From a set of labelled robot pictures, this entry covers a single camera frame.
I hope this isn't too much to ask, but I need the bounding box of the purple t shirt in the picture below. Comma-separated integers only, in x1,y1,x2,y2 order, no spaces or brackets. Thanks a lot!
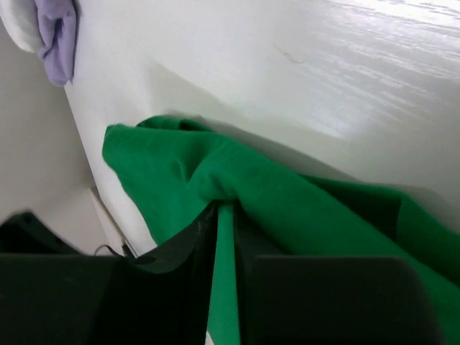
35,0,78,86

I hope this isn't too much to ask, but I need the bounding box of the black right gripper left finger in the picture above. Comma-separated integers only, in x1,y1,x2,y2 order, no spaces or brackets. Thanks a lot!
1,204,218,344

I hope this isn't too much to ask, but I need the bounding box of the green t shirt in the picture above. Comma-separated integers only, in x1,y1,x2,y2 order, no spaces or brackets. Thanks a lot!
102,116,459,344

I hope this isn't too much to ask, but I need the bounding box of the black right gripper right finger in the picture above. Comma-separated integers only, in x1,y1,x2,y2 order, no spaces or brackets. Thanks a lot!
234,208,444,344

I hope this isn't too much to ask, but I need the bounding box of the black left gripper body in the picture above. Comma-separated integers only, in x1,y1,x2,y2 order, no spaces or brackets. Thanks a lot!
1,211,78,254

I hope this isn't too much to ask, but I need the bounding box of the white t shirt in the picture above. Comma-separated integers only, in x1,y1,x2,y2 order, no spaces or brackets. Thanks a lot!
1,0,42,53

